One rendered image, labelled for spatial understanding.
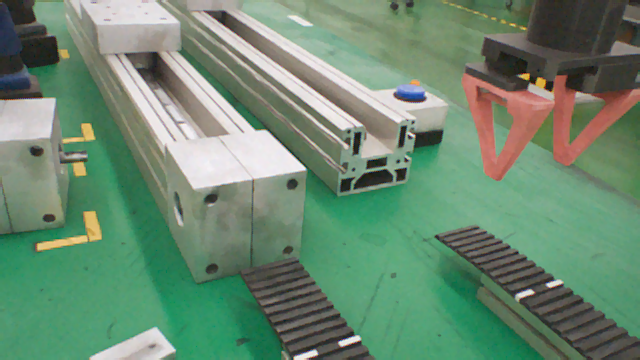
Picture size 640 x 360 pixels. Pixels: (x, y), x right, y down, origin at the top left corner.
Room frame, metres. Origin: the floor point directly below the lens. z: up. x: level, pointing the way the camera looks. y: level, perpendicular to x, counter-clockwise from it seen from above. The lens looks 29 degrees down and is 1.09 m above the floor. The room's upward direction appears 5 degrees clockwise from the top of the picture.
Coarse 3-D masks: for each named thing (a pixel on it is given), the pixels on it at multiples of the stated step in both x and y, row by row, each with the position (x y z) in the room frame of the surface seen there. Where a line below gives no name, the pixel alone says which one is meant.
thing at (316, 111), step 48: (192, 48) 1.03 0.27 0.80; (240, 48) 0.82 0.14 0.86; (288, 48) 0.84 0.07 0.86; (240, 96) 0.81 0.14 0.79; (288, 96) 0.66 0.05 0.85; (336, 96) 0.70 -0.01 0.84; (288, 144) 0.66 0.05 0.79; (336, 144) 0.56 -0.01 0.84; (384, 144) 0.60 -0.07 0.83; (336, 192) 0.55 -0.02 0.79
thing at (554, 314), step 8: (576, 296) 0.36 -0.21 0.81; (552, 304) 0.35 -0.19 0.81; (560, 304) 0.35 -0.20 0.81; (568, 304) 0.35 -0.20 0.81; (576, 304) 0.35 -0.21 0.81; (584, 304) 0.35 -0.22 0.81; (592, 304) 0.35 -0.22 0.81; (536, 312) 0.33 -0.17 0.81; (544, 312) 0.33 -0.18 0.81; (552, 312) 0.34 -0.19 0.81; (560, 312) 0.34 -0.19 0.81; (568, 312) 0.34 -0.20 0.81; (576, 312) 0.34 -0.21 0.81; (584, 312) 0.34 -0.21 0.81; (544, 320) 0.33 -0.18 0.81; (552, 320) 0.33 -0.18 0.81; (560, 320) 0.33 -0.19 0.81; (568, 320) 0.33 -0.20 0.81
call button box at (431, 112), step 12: (384, 96) 0.73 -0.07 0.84; (396, 96) 0.73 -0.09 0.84; (432, 96) 0.75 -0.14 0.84; (408, 108) 0.69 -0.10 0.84; (420, 108) 0.70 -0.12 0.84; (432, 108) 0.71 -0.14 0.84; (444, 108) 0.72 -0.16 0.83; (420, 120) 0.70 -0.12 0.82; (432, 120) 0.71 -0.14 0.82; (444, 120) 0.72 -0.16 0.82; (420, 132) 0.71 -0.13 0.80; (432, 132) 0.72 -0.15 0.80; (420, 144) 0.71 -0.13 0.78
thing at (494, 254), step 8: (488, 248) 0.42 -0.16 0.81; (496, 248) 0.42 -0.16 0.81; (504, 248) 0.42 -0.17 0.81; (464, 256) 0.41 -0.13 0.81; (472, 256) 0.40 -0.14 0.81; (480, 256) 0.41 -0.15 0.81; (488, 256) 0.40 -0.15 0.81; (496, 256) 0.41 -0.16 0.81; (504, 256) 0.41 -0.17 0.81; (472, 264) 0.40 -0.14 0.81; (480, 264) 0.39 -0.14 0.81
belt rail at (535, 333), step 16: (480, 288) 0.39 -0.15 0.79; (496, 288) 0.37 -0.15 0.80; (496, 304) 0.37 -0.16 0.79; (512, 304) 0.36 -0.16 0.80; (512, 320) 0.35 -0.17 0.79; (528, 320) 0.34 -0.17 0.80; (528, 336) 0.34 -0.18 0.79; (544, 336) 0.33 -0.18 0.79; (544, 352) 0.32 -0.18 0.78; (560, 352) 0.32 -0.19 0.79; (576, 352) 0.30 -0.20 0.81
